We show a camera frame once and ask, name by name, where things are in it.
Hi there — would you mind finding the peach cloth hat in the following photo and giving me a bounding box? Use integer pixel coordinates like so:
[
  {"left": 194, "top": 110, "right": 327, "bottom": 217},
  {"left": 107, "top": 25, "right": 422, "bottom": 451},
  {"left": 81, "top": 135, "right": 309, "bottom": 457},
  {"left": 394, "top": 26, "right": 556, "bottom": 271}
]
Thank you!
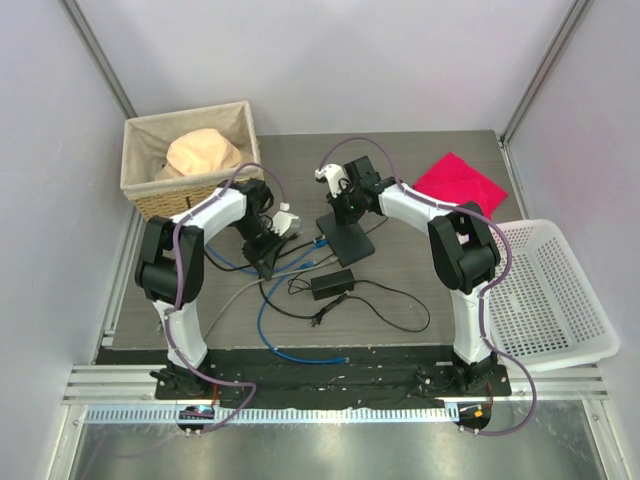
[{"left": 155, "top": 128, "right": 252, "bottom": 181}]

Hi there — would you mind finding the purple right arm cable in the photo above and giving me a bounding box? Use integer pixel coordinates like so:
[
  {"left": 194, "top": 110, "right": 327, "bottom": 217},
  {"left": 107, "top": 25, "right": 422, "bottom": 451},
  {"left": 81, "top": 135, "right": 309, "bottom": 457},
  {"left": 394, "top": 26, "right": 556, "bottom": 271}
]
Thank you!
[{"left": 319, "top": 136, "right": 539, "bottom": 437}]

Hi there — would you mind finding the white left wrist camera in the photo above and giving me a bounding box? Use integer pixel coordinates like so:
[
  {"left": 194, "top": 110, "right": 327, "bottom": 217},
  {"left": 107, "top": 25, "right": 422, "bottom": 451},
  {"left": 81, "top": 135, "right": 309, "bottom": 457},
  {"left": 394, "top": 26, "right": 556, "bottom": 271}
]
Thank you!
[{"left": 270, "top": 202, "right": 301, "bottom": 237}]

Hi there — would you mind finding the wicker basket with liner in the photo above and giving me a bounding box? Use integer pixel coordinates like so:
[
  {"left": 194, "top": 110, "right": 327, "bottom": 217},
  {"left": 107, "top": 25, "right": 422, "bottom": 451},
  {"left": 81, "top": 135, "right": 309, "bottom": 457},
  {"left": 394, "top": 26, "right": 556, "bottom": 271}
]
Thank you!
[{"left": 120, "top": 101, "right": 264, "bottom": 219}]

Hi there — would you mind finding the white perforated plastic basket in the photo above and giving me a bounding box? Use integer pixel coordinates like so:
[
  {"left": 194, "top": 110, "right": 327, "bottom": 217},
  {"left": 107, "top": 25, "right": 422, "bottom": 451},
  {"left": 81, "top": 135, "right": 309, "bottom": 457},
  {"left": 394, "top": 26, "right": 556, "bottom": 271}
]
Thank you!
[{"left": 486, "top": 219, "right": 620, "bottom": 372}]

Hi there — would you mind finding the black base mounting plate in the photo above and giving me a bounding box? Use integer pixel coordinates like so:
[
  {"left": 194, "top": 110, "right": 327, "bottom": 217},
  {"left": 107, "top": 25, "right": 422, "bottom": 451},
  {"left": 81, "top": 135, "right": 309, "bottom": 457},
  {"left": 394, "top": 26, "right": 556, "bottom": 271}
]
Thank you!
[{"left": 154, "top": 344, "right": 513, "bottom": 401}]

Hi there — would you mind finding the black power adapter cord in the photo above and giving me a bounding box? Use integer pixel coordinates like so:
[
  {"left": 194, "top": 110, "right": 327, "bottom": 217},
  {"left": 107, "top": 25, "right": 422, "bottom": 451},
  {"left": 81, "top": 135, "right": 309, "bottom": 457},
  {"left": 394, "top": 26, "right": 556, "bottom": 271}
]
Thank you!
[{"left": 262, "top": 214, "right": 431, "bottom": 334}]

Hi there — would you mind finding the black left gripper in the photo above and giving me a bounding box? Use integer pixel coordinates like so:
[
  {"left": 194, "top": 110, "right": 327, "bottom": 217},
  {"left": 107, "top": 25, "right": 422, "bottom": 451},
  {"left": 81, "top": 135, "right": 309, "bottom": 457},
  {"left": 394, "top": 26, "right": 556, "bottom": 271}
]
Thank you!
[{"left": 233, "top": 217, "right": 288, "bottom": 281}]

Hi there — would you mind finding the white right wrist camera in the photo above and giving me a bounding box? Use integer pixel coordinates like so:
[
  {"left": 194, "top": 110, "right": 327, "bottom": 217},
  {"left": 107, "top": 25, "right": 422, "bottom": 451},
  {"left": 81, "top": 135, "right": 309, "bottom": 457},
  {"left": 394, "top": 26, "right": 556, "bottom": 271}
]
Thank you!
[{"left": 314, "top": 164, "right": 350, "bottom": 198}]

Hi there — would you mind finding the red folded cloth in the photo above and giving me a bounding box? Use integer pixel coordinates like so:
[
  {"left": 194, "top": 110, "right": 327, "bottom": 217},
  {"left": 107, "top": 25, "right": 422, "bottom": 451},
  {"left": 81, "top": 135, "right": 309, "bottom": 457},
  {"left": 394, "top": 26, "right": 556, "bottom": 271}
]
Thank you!
[{"left": 413, "top": 152, "right": 508, "bottom": 217}]

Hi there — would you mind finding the black ethernet cable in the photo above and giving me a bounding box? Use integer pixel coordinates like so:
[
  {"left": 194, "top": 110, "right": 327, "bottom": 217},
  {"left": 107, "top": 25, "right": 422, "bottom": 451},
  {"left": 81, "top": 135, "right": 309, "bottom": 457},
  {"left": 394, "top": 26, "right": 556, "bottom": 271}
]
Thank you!
[{"left": 154, "top": 197, "right": 304, "bottom": 334}]

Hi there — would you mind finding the black power adapter brick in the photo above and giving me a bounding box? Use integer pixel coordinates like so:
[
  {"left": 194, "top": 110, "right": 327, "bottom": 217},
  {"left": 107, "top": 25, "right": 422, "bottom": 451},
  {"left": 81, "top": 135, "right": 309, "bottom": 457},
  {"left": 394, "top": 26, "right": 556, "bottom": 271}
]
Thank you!
[{"left": 310, "top": 269, "right": 355, "bottom": 301}]

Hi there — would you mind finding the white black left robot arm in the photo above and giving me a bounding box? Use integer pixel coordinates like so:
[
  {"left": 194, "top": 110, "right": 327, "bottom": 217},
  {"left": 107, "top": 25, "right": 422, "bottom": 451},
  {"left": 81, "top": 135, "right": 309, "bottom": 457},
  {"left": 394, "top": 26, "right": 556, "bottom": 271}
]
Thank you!
[{"left": 135, "top": 179, "right": 289, "bottom": 399}]

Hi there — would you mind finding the short blue ethernet cable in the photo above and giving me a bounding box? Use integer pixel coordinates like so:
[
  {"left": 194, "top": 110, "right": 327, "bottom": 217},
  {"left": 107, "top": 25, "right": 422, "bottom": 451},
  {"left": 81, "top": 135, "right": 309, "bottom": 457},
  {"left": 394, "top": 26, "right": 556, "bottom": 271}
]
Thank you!
[{"left": 204, "top": 237, "right": 326, "bottom": 276}]

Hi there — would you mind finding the long blue ethernet cable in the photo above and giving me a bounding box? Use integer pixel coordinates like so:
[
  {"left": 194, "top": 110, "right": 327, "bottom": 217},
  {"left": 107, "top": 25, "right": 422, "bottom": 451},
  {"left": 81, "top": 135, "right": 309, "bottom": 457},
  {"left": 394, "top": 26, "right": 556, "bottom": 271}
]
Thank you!
[{"left": 257, "top": 259, "right": 349, "bottom": 364}]

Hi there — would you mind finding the grey ethernet cable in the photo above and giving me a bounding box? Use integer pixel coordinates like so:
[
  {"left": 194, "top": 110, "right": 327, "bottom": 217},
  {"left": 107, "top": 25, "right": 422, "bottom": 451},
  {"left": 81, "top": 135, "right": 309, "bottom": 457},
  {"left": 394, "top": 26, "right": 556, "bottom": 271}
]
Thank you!
[{"left": 202, "top": 254, "right": 339, "bottom": 341}]

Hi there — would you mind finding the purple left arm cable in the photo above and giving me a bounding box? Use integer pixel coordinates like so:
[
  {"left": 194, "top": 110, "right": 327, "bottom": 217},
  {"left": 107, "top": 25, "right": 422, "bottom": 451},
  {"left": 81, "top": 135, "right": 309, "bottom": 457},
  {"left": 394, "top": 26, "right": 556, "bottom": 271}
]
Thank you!
[{"left": 164, "top": 162, "right": 291, "bottom": 434}]

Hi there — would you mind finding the white slotted cable duct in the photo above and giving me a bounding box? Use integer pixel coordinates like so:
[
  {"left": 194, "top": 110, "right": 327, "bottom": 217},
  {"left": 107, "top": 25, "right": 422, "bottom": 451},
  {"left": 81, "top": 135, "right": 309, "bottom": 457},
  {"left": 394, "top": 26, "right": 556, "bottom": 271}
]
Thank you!
[{"left": 85, "top": 403, "right": 459, "bottom": 425}]

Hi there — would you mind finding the black network switch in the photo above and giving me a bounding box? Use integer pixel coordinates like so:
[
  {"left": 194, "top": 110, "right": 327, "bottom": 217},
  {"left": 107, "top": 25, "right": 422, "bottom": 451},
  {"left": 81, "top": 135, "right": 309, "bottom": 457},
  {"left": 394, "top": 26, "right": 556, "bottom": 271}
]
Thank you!
[{"left": 316, "top": 213, "right": 376, "bottom": 268}]

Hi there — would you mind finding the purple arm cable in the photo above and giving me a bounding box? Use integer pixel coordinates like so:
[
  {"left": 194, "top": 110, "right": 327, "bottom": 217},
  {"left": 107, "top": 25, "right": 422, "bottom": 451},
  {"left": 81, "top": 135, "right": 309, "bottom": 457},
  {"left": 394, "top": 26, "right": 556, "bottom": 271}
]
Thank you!
[
  {"left": 319, "top": 136, "right": 539, "bottom": 437},
  {"left": 164, "top": 162, "right": 291, "bottom": 434}
]

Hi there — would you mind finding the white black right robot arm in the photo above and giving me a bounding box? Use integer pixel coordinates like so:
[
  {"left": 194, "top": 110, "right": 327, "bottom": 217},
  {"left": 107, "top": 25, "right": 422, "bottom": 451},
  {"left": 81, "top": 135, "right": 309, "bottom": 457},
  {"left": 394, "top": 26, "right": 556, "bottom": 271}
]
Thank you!
[{"left": 315, "top": 156, "right": 501, "bottom": 395}]

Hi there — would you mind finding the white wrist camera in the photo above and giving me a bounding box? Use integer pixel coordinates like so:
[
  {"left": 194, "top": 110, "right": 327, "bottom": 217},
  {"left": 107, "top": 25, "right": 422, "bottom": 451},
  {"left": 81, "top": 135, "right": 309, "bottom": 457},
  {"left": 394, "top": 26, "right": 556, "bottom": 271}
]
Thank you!
[
  {"left": 270, "top": 202, "right": 301, "bottom": 237},
  {"left": 314, "top": 164, "right": 350, "bottom": 198}
]

